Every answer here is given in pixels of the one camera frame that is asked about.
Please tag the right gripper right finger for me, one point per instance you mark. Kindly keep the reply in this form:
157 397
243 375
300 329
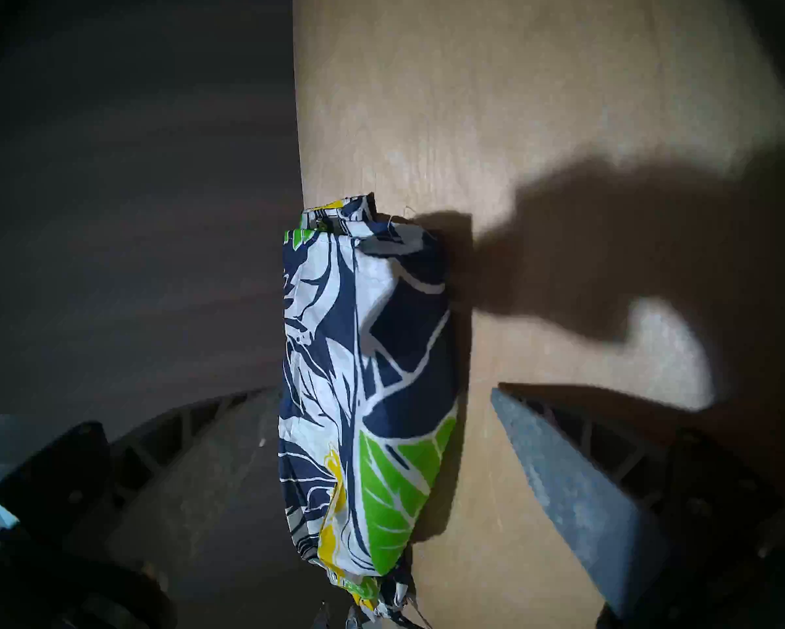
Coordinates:
582 503

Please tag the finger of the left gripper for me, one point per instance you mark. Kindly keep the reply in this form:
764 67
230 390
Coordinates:
354 620
322 618

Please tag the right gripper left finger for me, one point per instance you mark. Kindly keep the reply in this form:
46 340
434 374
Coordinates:
176 490

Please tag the floral print shorts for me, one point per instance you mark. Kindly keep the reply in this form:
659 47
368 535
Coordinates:
366 372

